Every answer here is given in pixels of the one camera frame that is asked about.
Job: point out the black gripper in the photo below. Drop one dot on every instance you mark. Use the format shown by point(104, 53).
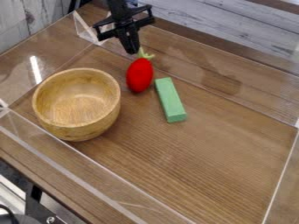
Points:
point(123, 24)

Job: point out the red plush strawberry toy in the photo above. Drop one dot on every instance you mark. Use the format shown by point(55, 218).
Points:
point(140, 72)

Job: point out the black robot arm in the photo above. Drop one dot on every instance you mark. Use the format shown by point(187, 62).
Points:
point(123, 24)

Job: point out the wooden bowl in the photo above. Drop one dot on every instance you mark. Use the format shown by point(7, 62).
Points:
point(76, 103)

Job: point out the green rectangular block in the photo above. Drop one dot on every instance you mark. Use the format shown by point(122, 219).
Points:
point(170, 100)

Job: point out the black table leg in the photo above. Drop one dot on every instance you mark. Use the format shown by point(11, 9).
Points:
point(34, 195)

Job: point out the clear acrylic enclosure wall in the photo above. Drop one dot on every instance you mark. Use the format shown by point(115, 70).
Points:
point(222, 168)

